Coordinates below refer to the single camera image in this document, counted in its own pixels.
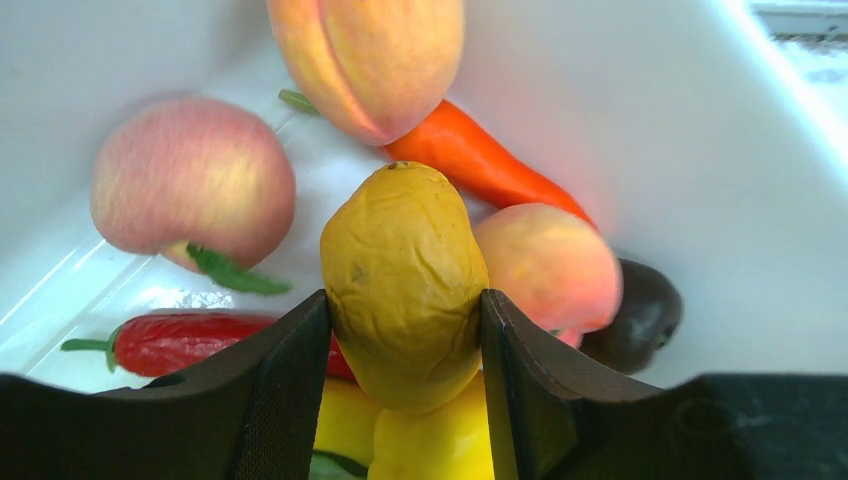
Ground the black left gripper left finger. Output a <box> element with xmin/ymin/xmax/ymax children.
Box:
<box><xmin>1</xmin><ymin>291</ymin><xmax>330</xmax><ymax>479</ymax></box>

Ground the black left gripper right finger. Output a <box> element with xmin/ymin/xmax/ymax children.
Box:
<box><xmin>480</xmin><ymin>290</ymin><xmax>847</xmax><ymax>479</ymax></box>

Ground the small yellow mango toy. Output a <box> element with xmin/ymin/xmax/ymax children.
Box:
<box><xmin>320</xmin><ymin>161</ymin><xmax>489</xmax><ymax>414</ymax></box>

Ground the light green lettuce toy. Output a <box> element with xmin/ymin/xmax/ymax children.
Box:
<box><xmin>308</xmin><ymin>451</ymin><xmax>368</xmax><ymax>480</ymax></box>

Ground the yellow bell pepper toy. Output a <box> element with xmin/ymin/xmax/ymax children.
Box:
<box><xmin>313</xmin><ymin>374</ymin><xmax>495</xmax><ymax>479</ymax></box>

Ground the red chili pepper toy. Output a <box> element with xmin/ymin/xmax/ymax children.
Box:
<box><xmin>60</xmin><ymin>312</ymin><xmax>356</xmax><ymax>382</ymax></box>

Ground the dark purple fruit toy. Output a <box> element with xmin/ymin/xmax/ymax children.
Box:
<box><xmin>580</xmin><ymin>259</ymin><xmax>683</xmax><ymax>374</ymax></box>

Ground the peach toy right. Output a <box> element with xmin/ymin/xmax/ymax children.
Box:
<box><xmin>474</xmin><ymin>203</ymin><xmax>623</xmax><ymax>348</ymax></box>

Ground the pink peach toy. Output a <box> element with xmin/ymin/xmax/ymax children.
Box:
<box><xmin>90</xmin><ymin>97</ymin><xmax>296</xmax><ymax>295</ymax></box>

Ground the orange carrot toy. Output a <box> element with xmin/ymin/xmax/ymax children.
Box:
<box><xmin>383</xmin><ymin>100</ymin><xmax>595</xmax><ymax>226</ymax></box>

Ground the white plastic bin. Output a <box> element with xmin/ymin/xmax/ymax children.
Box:
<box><xmin>1</xmin><ymin>1</ymin><xmax>847</xmax><ymax>392</ymax></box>

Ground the peach toy at back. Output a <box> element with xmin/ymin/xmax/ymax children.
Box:
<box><xmin>267</xmin><ymin>0</ymin><xmax>465</xmax><ymax>146</ymax></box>

